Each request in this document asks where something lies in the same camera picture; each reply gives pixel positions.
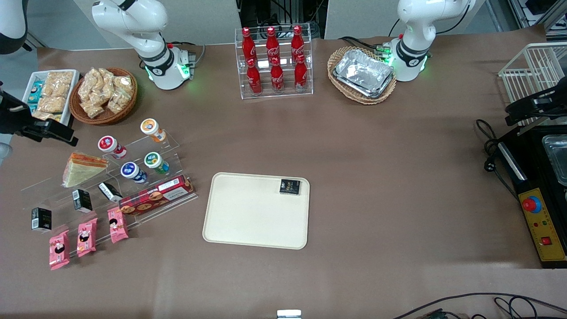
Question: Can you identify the white rectangular snack tray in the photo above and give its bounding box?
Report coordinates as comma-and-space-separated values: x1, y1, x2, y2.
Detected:
21, 69, 80, 128

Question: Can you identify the orange gum bottle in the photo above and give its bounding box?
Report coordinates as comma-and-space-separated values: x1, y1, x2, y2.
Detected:
140, 118, 167, 143

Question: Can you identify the long black cable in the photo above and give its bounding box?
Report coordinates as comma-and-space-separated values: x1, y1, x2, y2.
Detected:
392, 292, 567, 319

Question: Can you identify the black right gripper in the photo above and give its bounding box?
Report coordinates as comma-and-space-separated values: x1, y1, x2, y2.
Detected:
0, 90, 79, 147

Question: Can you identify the pink snack packet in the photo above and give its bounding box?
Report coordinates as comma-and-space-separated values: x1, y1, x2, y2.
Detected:
77, 218, 98, 258
108, 206, 129, 244
49, 230, 70, 271

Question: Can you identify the blue gum bottle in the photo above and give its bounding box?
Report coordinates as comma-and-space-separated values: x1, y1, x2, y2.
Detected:
120, 162, 148, 184

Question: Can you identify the black tray sealing machine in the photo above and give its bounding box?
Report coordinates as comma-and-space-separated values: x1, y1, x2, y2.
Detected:
495, 124, 567, 269

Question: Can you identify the clear acrylic bottle rack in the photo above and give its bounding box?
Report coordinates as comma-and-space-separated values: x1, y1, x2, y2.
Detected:
234, 23, 314, 100

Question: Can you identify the white wire rack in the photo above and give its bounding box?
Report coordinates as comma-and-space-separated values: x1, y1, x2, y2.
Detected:
498, 42, 567, 129

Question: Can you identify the coiled black cable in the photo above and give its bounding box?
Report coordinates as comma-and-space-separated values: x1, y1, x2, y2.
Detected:
494, 296, 567, 319

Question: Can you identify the green gum bottle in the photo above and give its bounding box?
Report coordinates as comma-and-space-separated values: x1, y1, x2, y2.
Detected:
144, 152, 170, 174

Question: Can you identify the steel food container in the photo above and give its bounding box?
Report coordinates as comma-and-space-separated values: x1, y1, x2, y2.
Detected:
541, 134, 567, 187

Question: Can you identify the aluminium frame shelf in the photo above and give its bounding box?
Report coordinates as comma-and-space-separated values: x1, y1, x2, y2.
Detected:
507, 0, 567, 36

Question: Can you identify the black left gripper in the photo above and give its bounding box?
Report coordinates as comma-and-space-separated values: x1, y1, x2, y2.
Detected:
505, 86, 567, 127

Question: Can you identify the small black snack box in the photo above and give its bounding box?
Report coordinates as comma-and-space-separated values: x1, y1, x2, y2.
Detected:
98, 181, 123, 203
72, 189, 93, 213
280, 179, 302, 196
31, 207, 52, 233

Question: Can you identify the dark cable cabinet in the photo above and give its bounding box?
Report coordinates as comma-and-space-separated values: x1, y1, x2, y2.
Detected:
238, 0, 326, 40

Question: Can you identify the aluminium foil tray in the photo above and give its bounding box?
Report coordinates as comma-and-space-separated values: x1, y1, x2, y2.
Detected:
335, 49, 394, 91
332, 71, 395, 99

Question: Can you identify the oval wicker basket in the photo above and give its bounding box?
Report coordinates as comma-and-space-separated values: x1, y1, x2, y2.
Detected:
327, 46, 397, 105

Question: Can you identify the round wicker basket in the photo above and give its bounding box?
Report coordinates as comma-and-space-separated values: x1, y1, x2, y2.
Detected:
69, 67, 138, 126

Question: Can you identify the red tartan shortbread box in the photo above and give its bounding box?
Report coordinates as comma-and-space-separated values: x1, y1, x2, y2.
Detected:
119, 175, 195, 216

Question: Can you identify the black power cable with plug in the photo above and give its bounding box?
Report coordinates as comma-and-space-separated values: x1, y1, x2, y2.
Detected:
475, 119, 519, 200

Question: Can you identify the black cable bundle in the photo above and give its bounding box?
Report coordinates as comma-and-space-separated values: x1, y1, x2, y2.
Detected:
339, 35, 390, 56

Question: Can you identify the triangle sandwich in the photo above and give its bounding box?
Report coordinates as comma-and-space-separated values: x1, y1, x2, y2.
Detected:
62, 152, 109, 188

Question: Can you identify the teal snack packet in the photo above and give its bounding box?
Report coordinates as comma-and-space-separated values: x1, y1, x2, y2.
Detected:
28, 80, 46, 105

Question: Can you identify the red cola bottle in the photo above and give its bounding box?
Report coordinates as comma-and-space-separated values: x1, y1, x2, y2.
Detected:
246, 58, 263, 95
265, 27, 280, 62
291, 25, 305, 60
294, 54, 308, 91
270, 57, 285, 93
241, 27, 257, 62

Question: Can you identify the beige plastic serving tray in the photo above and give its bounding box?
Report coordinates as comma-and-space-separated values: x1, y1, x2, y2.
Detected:
202, 172, 311, 250

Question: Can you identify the clear acrylic tiered stand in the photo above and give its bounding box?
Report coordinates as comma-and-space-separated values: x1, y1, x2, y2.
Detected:
20, 133, 198, 249

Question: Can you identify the red lid yogurt cup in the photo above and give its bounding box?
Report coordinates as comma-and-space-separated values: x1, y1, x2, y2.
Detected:
97, 135, 128, 160

